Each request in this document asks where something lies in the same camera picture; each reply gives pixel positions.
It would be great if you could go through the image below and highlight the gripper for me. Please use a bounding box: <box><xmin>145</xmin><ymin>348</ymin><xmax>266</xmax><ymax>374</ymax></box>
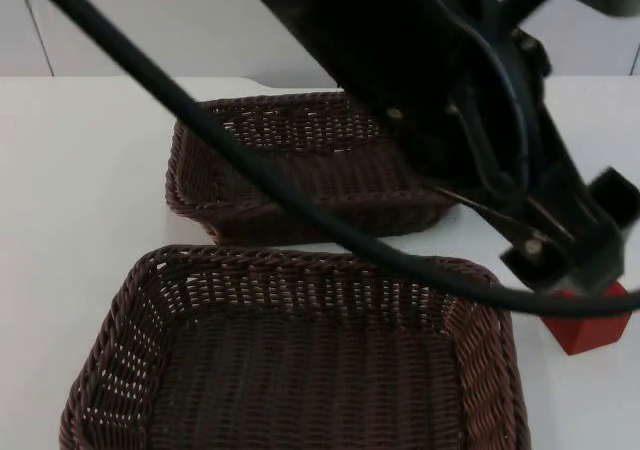
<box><xmin>433</xmin><ymin>25</ymin><xmax>640</xmax><ymax>295</ymax></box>

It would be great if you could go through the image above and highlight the red cube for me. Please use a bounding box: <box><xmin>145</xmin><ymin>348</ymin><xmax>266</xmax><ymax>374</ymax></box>
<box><xmin>542</xmin><ymin>279</ymin><xmax>630</xmax><ymax>357</ymax></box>

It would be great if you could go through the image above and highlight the dark brown wicker basket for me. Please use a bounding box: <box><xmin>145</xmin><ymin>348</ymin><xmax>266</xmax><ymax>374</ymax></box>
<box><xmin>164</xmin><ymin>91</ymin><xmax>457</xmax><ymax>245</ymax></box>
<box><xmin>58</xmin><ymin>243</ymin><xmax>532</xmax><ymax>450</ymax></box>

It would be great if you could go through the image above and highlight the thin black cable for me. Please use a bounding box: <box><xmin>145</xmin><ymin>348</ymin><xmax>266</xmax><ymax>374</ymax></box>
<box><xmin>444</xmin><ymin>0</ymin><xmax>534</xmax><ymax>199</ymax></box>

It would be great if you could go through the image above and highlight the thick black cable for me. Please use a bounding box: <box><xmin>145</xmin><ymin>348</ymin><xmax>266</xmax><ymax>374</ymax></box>
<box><xmin>17</xmin><ymin>0</ymin><xmax>640</xmax><ymax>319</ymax></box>

